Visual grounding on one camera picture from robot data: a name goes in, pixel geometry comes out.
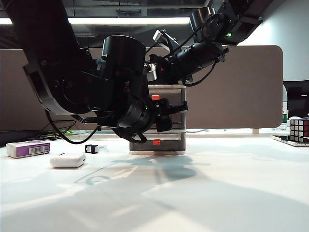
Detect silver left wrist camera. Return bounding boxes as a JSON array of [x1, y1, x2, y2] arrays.
[[144, 62, 158, 82]]

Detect smoky drawer with red handle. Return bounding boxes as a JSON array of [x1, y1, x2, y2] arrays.
[[129, 139, 186, 152], [169, 111, 187, 131], [147, 88, 186, 107]]

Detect clear bottle with green label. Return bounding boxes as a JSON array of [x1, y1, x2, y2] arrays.
[[281, 84, 290, 129]]

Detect long ceiling light strip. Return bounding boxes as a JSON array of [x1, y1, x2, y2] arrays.
[[0, 17, 191, 25]]

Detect brown desk partition panel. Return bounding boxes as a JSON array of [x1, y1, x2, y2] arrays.
[[0, 45, 283, 132]]

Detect small black clip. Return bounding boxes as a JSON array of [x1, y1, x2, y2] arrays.
[[84, 144, 108, 154]]

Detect purple and white tissue pack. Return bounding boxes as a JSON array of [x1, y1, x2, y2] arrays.
[[6, 140, 51, 159]]

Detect white three-drawer cabinet frame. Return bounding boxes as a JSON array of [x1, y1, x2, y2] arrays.
[[129, 84, 187, 155]]

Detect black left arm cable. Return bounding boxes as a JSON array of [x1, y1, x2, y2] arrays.
[[45, 110, 148, 145]]

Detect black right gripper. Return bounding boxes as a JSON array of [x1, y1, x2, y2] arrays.
[[149, 54, 194, 86]]

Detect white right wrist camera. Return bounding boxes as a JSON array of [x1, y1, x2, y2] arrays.
[[153, 30, 170, 46]]

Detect black smartphone with silver edge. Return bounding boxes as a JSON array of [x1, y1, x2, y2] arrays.
[[271, 134, 309, 147]]

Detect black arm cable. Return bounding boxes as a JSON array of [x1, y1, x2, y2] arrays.
[[184, 58, 217, 87], [45, 110, 148, 145]]

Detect black desk cables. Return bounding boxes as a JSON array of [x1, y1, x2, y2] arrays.
[[41, 119, 77, 141]]

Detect black Rubik's cube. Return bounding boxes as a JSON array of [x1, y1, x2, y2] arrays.
[[289, 117, 309, 142]]

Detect white earphone case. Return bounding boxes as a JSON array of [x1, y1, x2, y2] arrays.
[[50, 153, 87, 169]]

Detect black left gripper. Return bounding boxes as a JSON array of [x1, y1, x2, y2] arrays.
[[151, 98, 188, 133]]

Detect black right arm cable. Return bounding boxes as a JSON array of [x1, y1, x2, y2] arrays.
[[184, 58, 217, 87]]

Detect black monitor screen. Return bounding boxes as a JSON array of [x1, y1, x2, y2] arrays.
[[282, 81, 309, 120]]

